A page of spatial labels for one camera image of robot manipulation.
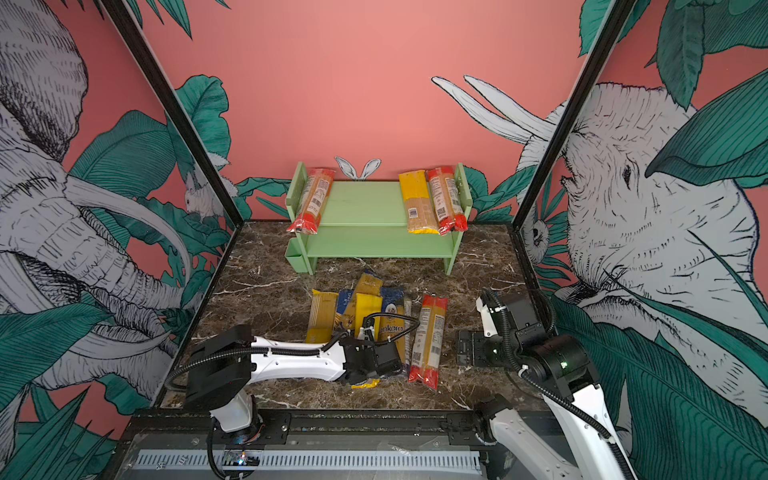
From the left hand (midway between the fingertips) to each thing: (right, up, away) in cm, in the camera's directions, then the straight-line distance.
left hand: (370, 358), depth 83 cm
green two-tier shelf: (-21, +49, -1) cm, 53 cm away
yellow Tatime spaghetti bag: (-16, +8, +8) cm, 20 cm away
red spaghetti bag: (-16, +47, +3) cm, 50 cm away
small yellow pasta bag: (-2, +19, +15) cm, 25 cm away
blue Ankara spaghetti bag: (+6, +9, +3) cm, 11 cm away
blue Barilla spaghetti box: (-9, +15, +13) cm, 22 cm away
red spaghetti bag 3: (+17, +4, +4) cm, 18 cm away
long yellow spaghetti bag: (-1, +14, +6) cm, 16 cm away
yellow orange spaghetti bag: (+14, +40, -1) cm, 43 cm away
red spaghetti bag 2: (+22, +44, +1) cm, 49 cm away
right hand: (+23, +11, -18) cm, 31 cm away
